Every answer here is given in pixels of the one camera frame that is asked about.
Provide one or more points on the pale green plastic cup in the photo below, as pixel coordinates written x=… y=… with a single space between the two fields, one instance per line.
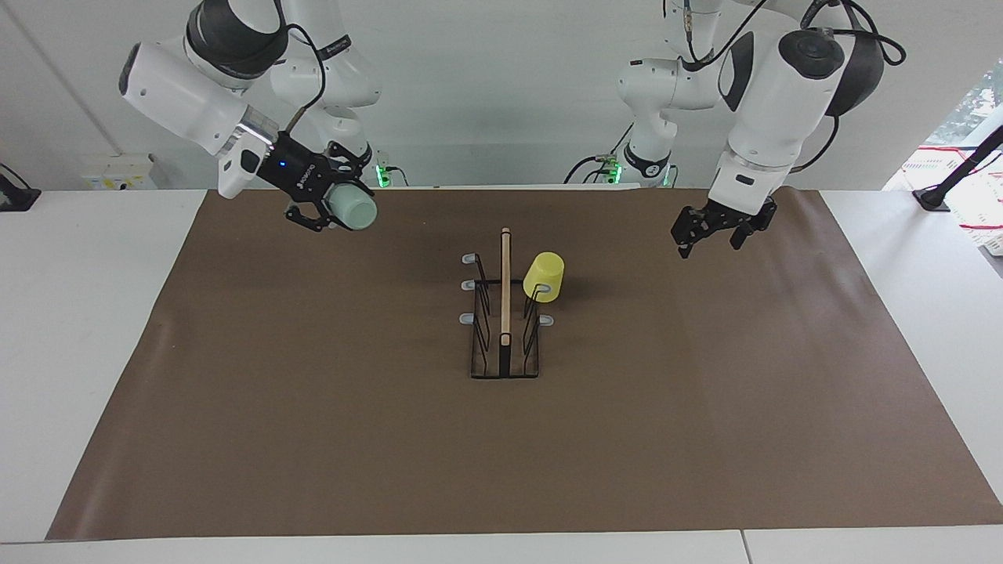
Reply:
x=356 y=210

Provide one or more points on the yellow plastic cup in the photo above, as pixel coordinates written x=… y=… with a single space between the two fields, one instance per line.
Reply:
x=544 y=274

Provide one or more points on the black angled stand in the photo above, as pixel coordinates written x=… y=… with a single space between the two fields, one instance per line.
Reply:
x=936 y=196

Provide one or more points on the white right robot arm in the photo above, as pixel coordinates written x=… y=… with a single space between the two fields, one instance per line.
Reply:
x=188 y=86

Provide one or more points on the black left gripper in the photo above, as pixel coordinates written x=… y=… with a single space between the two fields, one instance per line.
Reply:
x=733 y=215

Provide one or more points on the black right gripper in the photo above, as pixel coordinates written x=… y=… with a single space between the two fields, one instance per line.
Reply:
x=298 y=172

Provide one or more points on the white red-striped basket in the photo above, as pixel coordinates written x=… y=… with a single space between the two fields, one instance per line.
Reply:
x=983 y=211

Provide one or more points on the small black stand base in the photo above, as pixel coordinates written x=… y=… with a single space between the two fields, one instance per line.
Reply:
x=17 y=200

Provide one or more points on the brown table mat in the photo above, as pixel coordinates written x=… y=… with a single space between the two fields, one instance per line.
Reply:
x=353 y=431

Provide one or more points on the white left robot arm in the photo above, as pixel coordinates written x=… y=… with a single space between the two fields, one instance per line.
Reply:
x=776 y=102

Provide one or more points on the white box with yellow label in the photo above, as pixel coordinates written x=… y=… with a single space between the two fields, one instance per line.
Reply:
x=117 y=172

